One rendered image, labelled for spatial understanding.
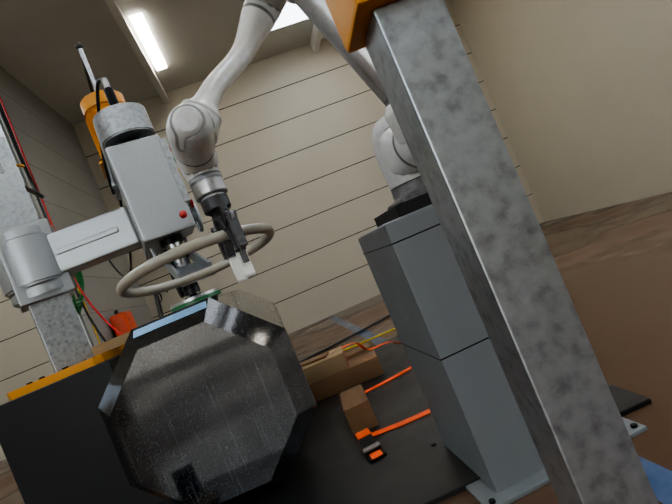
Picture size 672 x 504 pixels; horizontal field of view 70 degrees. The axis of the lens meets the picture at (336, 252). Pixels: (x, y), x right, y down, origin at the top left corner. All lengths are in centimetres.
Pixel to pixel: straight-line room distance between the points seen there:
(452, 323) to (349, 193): 618
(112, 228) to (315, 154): 508
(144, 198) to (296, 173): 544
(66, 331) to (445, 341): 209
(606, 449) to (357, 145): 719
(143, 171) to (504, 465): 168
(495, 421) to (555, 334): 89
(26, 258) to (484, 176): 256
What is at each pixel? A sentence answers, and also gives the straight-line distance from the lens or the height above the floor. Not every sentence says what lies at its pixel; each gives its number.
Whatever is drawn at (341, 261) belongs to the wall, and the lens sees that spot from 731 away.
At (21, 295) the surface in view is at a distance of 289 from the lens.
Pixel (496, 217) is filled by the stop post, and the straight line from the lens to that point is 55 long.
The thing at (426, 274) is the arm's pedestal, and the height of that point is 63.
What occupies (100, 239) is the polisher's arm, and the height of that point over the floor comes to 134.
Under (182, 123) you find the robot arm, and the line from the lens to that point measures 116.
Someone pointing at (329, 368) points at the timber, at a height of 17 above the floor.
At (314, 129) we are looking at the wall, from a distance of 764.
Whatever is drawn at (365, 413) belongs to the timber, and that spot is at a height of 9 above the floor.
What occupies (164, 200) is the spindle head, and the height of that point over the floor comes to 126.
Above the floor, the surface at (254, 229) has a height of 93.
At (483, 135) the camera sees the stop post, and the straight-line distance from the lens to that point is 57.
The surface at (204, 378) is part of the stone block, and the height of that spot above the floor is 54.
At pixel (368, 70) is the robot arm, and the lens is 138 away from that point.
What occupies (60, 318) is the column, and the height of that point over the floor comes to 103.
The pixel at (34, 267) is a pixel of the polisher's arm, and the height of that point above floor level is 131.
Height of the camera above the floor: 76
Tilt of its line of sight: 1 degrees up
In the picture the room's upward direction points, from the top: 23 degrees counter-clockwise
